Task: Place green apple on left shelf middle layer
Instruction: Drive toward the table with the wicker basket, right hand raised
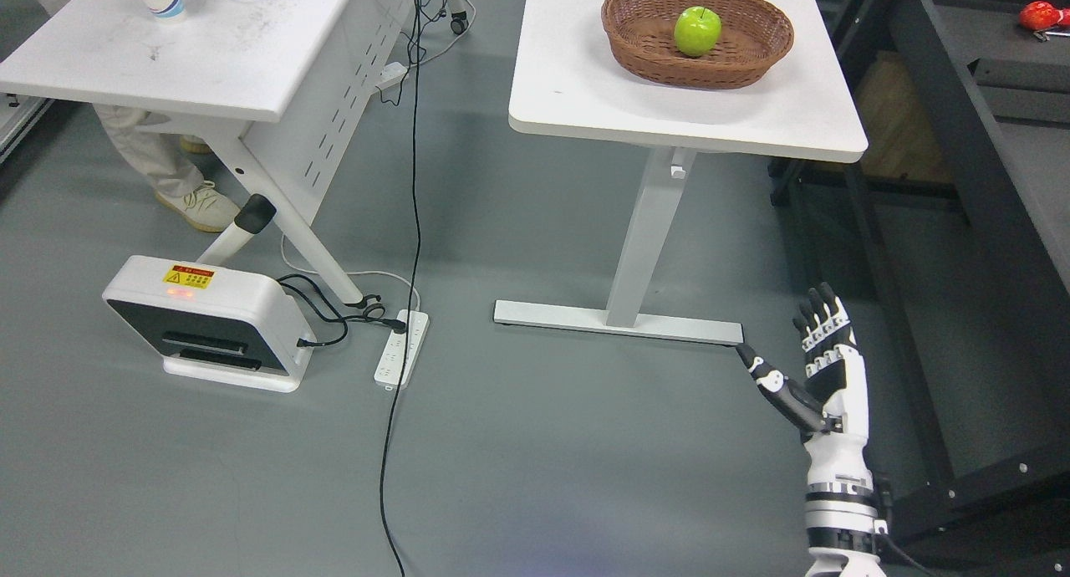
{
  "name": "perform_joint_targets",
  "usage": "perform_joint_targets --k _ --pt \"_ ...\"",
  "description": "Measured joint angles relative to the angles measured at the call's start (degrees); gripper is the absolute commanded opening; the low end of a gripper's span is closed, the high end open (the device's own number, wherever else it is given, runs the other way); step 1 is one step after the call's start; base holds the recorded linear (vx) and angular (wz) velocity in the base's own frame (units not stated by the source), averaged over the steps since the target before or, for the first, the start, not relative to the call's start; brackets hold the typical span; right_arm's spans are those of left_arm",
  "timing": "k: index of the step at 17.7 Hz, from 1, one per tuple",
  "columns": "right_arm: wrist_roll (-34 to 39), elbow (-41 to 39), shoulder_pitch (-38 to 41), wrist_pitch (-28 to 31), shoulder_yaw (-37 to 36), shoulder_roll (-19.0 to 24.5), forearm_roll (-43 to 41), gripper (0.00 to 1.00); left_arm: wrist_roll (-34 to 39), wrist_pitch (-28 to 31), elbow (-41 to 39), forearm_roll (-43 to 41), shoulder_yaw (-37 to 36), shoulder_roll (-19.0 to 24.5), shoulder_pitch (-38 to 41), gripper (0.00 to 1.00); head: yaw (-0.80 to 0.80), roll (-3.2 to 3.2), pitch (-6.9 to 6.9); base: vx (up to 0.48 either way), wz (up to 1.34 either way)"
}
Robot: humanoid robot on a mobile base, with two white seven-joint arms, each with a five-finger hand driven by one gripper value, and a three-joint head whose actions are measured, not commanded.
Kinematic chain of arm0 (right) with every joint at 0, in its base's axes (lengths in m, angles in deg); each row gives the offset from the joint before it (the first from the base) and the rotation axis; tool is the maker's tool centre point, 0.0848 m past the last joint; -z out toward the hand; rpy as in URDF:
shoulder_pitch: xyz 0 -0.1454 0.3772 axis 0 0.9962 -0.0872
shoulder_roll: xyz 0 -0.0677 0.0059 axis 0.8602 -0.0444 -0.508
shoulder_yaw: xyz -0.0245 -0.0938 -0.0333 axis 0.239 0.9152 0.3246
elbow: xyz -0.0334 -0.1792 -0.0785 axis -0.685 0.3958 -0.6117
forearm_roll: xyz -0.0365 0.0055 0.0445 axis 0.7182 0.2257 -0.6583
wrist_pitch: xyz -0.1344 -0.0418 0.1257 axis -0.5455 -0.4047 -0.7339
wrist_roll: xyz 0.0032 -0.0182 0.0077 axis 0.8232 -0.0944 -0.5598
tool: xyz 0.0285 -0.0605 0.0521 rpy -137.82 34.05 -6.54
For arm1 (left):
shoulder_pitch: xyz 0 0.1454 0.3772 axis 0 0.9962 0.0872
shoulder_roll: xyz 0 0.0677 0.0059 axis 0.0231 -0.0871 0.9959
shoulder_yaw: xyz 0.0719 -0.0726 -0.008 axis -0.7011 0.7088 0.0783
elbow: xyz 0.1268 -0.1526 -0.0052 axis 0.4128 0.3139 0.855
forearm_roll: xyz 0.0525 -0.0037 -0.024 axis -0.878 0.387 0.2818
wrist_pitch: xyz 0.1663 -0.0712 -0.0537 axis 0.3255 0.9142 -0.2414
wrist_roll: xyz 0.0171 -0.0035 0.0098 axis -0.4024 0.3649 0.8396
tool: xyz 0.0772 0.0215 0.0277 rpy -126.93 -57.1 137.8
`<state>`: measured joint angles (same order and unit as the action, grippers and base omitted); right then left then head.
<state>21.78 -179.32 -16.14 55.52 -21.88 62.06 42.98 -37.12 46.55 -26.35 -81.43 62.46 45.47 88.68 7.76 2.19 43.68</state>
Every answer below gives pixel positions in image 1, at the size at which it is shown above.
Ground long black hanging cable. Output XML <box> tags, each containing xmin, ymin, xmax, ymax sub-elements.
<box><xmin>379</xmin><ymin>0</ymin><xmax>427</xmax><ymax>577</ymax></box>

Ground brown wicker basket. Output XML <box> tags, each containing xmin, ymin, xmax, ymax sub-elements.
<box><xmin>601</xmin><ymin>0</ymin><xmax>794</xmax><ymax>89</ymax></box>

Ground black metal right shelf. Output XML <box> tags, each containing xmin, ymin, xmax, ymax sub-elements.
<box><xmin>769</xmin><ymin>0</ymin><xmax>1067</xmax><ymax>576</ymax></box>

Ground beige sneaker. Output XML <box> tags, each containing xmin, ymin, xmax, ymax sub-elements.
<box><xmin>155</xmin><ymin>181</ymin><xmax>240</xmax><ymax>233</ymax></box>

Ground red fruit on shelf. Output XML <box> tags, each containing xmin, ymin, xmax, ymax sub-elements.
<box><xmin>1017</xmin><ymin>1</ymin><xmax>1069</xmax><ymax>32</ymax></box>

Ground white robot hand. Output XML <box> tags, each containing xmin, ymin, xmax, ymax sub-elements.
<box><xmin>735</xmin><ymin>280</ymin><xmax>870</xmax><ymax>437</ymax></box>

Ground white perforated desk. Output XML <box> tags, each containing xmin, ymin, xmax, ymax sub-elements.
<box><xmin>1</xmin><ymin>0</ymin><xmax>413</xmax><ymax>307</ymax></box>

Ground white table with basket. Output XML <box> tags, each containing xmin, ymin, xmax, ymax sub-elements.
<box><xmin>493</xmin><ymin>0</ymin><xmax>868</xmax><ymax>345</ymax></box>

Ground white power strip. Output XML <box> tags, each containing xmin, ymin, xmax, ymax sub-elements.
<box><xmin>375</xmin><ymin>309</ymin><xmax>431</xmax><ymax>391</ymax></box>

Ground person leg beige trousers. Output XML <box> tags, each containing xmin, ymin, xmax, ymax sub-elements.
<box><xmin>37</xmin><ymin>0</ymin><xmax>204</xmax><ymax>197</ymax></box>

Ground white floor device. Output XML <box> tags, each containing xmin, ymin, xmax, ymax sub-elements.
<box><xmin>103</xmin><ymin>254</ymin><xmax>316</xmax><ymax>391</ymax></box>

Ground green apple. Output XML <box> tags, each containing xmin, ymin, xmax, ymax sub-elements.
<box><xmin>673</xmin><ymin>6</ymin><xmax>722</xmax><ymax>58</ymax></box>

